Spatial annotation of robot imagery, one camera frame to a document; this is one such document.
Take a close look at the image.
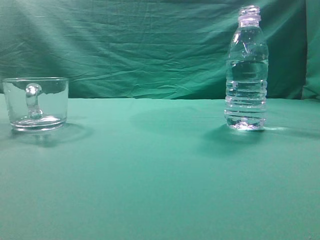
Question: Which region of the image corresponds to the green table cloth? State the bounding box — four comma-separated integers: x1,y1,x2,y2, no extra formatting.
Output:
0,98,320,240

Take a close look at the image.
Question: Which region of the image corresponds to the green backdrop cloth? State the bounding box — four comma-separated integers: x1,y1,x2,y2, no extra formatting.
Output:
0,0,320,99

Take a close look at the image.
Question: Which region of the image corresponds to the clear plastic water bottle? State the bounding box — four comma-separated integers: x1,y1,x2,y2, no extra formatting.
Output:
224,5,269,131

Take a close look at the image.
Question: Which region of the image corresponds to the clear glass mug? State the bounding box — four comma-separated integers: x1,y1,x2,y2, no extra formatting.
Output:
1,77,69,132

